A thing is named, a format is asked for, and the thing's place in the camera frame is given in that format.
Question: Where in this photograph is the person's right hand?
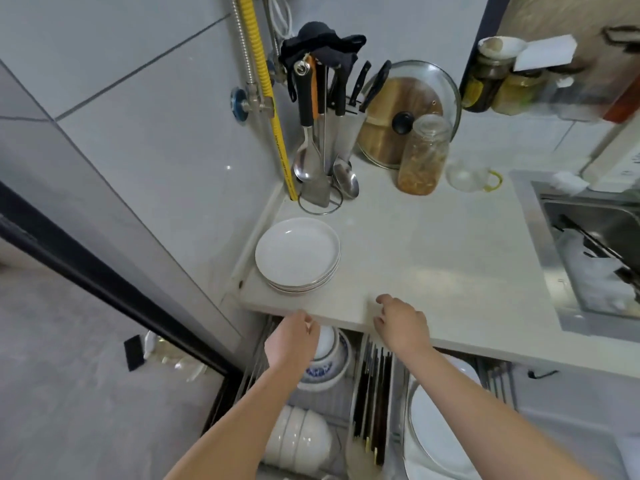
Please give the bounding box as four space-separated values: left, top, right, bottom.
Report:
373 293 433 359

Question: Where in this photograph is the person's left hand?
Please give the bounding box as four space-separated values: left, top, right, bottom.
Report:
263 310 322 374

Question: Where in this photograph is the white drawer with wire rack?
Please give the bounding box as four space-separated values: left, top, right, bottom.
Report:
205 314 519 480

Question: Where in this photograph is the white rectangular plate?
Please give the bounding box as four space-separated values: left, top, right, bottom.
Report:
402 354 483 480

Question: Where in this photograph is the stack of round white plates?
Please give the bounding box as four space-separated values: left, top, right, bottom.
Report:
255 217 343 295
405 382 481 480

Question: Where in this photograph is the person's left forearm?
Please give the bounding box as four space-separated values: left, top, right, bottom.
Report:
162 352 296 480

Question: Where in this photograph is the person's right forearm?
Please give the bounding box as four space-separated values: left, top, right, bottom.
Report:
403 342 596 480

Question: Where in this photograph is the white countertop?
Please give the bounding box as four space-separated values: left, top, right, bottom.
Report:
227 139 640 381

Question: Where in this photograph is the small white bowl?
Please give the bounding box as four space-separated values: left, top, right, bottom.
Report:
312 324 337 363

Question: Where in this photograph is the blue patterned bowl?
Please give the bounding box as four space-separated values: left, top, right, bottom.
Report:
299 329 346 385

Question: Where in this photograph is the large white bowl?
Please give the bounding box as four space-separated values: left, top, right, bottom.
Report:
297 330 353 393

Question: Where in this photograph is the bundle of dark chopsticks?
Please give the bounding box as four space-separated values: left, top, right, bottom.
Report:
352 339 393 465

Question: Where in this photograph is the row of white rice bowls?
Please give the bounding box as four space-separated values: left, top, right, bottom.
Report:
262 404 333 468

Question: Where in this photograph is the cluster of clear bottles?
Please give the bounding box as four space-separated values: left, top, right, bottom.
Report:
142 330 209 383

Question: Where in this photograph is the white chopstick tray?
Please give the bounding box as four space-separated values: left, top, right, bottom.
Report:
345 334 396 480

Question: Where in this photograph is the steel spatula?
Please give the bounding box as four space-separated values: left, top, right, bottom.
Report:
299 64 333 209

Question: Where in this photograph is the small black object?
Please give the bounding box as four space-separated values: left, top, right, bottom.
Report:
123 334 147 372

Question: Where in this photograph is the stainless steel sink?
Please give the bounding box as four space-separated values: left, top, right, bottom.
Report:
509 169 640 341

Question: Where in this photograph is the glass jar with pickles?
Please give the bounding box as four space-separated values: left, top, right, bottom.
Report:
397 113 453 197

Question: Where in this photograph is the white cabinet door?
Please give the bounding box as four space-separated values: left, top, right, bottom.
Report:
509 364 640 445

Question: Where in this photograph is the wooden cutting board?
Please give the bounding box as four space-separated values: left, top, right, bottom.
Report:
359 77 445 168

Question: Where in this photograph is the white plastic bag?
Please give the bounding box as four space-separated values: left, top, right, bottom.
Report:
555 227 636 315

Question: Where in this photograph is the black framed glass door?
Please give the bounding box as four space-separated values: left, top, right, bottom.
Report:
0 179 239 438

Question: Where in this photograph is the glass pot lid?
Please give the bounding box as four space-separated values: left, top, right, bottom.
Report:
355 59 462 171

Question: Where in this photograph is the white sponge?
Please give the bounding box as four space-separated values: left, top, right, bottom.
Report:
547 170 591 195

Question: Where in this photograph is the gas valve blue disc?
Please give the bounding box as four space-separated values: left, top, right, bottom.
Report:
229 82 277 127

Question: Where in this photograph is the dark glass jar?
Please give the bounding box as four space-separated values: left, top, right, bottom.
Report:
459 49 512 114

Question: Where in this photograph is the white side cabinet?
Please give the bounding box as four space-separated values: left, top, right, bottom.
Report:
615 429 640 480

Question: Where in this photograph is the yellow glass jar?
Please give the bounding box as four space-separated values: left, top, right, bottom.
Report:
491 68 547 117

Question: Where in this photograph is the clear plastic container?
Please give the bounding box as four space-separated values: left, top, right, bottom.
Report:
545 64 609 121

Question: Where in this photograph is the black cloth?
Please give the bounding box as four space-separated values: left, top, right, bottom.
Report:
278 21 367 71

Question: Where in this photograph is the small white dish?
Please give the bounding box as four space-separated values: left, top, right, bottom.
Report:
476 35 529 59

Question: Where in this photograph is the white paper box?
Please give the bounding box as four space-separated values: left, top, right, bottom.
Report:
512 34 579 73

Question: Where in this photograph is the wire utensil rack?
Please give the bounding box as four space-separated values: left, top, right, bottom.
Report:
279 44 361 215

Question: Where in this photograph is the clear cup yellow handle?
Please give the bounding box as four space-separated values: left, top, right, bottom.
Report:
445 162 503 193

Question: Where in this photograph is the steel ladle black handle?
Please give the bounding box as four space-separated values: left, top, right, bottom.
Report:
292 58 323 183

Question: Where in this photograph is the black handled utensil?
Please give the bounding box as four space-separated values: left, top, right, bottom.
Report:
559 214 640 285

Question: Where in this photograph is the black handled knife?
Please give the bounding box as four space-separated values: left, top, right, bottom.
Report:
347 60 373 108
359 59 393 115

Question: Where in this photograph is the yellow gas hose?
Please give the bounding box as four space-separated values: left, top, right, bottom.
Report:
235 0 299 201

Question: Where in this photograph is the orange handled utensil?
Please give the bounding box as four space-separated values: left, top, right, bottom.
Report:
309 54 321 121

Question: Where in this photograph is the corrugated metal hose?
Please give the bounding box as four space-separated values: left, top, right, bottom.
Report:
229 0 261 95

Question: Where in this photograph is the white cable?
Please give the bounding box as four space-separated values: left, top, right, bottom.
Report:
266 0 293 43

